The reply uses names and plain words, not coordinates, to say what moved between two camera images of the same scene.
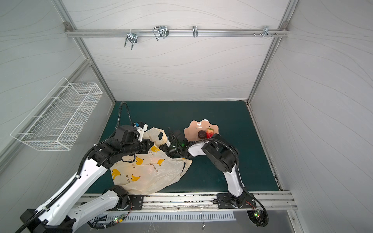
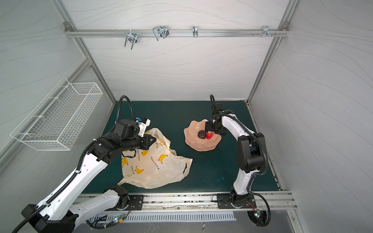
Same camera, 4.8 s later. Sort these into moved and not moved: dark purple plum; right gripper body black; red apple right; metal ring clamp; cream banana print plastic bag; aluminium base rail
Moved: cream banana print plastic bag; right gripper body black
Not moved: dark purple plum; red apple right; aluminium base rail; metal ring clamp
